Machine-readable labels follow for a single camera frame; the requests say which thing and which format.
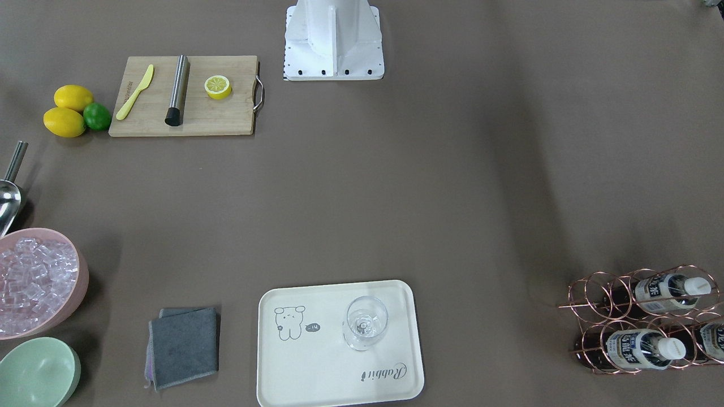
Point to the yellow lemon upper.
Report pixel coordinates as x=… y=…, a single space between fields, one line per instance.
x=75 y=97

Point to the clear ice cubes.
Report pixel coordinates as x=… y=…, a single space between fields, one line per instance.
x=38 y=276

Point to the tea bottle near tray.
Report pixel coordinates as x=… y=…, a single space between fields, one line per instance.
x=703 y=343

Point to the cream rabbit tray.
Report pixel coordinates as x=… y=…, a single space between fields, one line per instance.
x=302 y=359

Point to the bamboo cutting board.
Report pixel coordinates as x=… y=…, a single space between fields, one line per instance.
x=202 y=115

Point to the copper wire bottle basket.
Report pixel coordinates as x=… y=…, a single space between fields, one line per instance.
x=584 y=300

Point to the steel ice scoop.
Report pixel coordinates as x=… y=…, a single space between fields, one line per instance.
x=12 y=199

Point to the yellow lemon lower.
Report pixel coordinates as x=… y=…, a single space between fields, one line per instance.
x=64 y=122

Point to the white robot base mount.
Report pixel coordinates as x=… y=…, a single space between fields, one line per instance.
x=333 y=41

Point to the green bowl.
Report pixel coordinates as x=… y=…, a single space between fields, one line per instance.
x=40 y=372

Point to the yellow plastic knife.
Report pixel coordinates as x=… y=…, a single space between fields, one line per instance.
x=142 y=85

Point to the green lime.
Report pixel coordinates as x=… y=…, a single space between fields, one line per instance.
x=97 y=117

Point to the clear wine glass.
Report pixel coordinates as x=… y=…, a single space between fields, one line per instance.
x=365 y=322

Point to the steel muddler black tip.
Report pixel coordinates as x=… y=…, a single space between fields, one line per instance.
x=175 y=111

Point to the tea bottle far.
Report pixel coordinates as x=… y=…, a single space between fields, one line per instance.
x=656 y=295

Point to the pink bowl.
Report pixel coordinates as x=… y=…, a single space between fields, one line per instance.
x=79 y=291

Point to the half lemon slice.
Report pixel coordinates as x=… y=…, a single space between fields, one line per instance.
x=218 y=87

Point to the yellow lemon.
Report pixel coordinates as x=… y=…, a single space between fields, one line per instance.
x=75 y=97
x=64 y=122

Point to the grey folded cloth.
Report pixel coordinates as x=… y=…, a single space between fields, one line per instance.
x=183 y=345

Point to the tea bottle middle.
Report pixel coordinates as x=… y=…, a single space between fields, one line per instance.
x=628 y=350

